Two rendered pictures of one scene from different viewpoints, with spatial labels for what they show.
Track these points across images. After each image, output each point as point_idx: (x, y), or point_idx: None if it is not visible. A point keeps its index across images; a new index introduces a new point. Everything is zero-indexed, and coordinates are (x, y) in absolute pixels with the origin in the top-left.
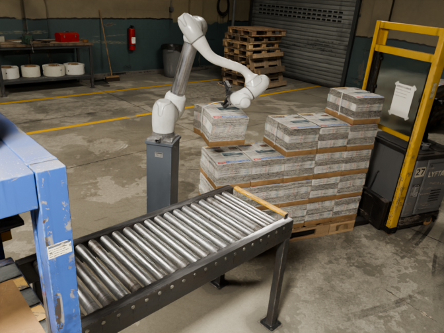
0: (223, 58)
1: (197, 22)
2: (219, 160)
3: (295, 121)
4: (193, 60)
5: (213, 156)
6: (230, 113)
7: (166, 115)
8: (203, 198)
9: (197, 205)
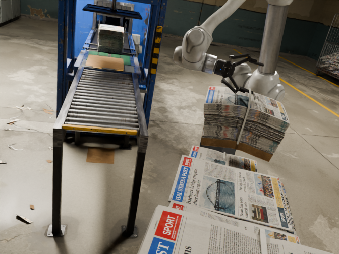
0: (222, 6)
1: None
2: (204, 150)
3: (228, 190)
4: (268, 25)
5: (219, 152)
6: (219, 95)
7: None
8: (137, 117)
9: (130, 111)
